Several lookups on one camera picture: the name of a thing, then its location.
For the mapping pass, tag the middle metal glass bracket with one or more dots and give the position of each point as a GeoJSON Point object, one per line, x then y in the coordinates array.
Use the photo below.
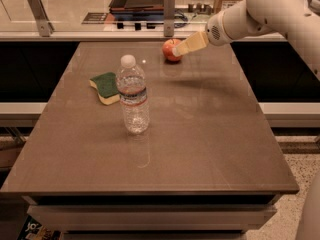
{"type": "Point", "coordinates": [168, 13]}

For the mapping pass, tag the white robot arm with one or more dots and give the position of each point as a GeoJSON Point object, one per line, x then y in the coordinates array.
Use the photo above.
{"type": "Point", "coordinates": [299, 216]}

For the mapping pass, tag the left metal glass bracket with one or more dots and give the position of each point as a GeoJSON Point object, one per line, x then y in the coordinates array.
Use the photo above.
{"type": "Point", "coordinates": [44, 26]}

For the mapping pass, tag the grey table drawer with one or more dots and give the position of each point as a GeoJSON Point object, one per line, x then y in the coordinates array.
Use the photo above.
{"type": "Point", "coordinates": [154, 218]}

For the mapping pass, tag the green and yellow sponge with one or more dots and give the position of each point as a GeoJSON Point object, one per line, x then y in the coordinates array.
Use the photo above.
{"type": "Point", "coordinates": [105, 85]}

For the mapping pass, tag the metal glass bracket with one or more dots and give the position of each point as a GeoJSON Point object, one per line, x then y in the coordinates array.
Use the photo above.
{"type": "Point", "coordinates": [168, 13]}
{"type": "Point", "coordinates": [44, 26]}

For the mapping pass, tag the dark tray stack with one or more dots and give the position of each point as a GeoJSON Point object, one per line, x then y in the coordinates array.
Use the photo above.
{"type": "Point", "coordinates": [140, 0]}

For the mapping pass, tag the clear plastic water bottle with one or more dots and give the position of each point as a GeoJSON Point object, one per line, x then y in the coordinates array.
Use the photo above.
{"type": "Point", "coordinates": [131, 85]}

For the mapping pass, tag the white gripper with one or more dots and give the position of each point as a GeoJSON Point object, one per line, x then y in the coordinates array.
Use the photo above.
{"type": "Point", "coordinates": [216, 33]}

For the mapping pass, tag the red apple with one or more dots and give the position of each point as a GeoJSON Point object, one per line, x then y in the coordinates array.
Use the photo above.
{"type": "Point", "coordinates": [167, 50]}

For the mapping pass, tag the printed bag under table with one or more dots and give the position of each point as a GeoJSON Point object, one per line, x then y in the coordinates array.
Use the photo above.
{"type": "Point", "coordinates": [33, 230]}

